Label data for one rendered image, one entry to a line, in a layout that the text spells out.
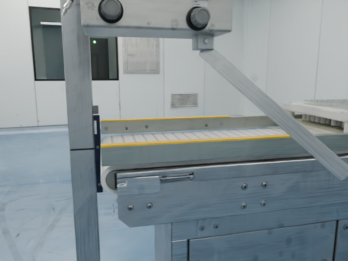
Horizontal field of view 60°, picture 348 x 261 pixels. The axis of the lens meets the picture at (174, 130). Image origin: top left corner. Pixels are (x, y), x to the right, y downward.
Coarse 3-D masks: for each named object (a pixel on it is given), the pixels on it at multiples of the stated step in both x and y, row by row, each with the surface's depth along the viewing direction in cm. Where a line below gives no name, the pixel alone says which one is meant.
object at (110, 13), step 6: (102, 0) 40; (108, 0) 39; (114, 0) 39; (102, 6) 39; (108, 6) 39; (114, 6) 39; (120, 6) 40; (102, 12) 40; (108, 12) 39; (114, 12) 39; (120, 12) 40; (102, 18) 41; (108, 18) 40; (114, 18) 40; (120, 18) 41
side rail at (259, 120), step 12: (144, 120) 75; (156, 120) 76; (168, 120) 77; (180, 120) 78; (192, 120) 78; (204, 120) 79; (216, 120) 80; (228, 120) 81; (240, 120) 82; (252, 120) 82; (264, 120) 83; (108, 132) 74; (120, 132) 75; (132, 132) 75; (144, 132) 76
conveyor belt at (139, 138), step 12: (192, 132) 78; (204, 132) 78; (216, 132) 78; (228, 132) 78; (240, 132) 78; (252, 132) 78; (264, 132) 78; (276, 132) 78; (252, 156) 56; (264, 156) 56; (276, 156) 57; (288, 156) 57; (300, 156) 58; (108, 168) 50; (120, 168) 50; (132, 168) 51; (108, 192) 50
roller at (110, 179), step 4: (112, 172) 49; (116, 172) 49; (108, 176) 49; (112, 176) 49; (116, 176) 49; (108, 180) 49; (112, 180) 50; (116, 180) 50; (108, 184) 50; (112, 184) 50; (116, 184) 50; (112, 188) 50; (116, 188) 50
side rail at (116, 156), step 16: (160, 144) 49; (176, 144) 50; (192, 144) 51; (208, 144) 51; (224, 144) 52; (240, 144) 53; (256, 144) 53; (272, 144) 54; (288, 144) 55; (336, 144) 57; (112, 160) 48; (128, 160) 48; (144, 160) 49; (160, 160) 50; (176, 160) 50; (192, 160) 51
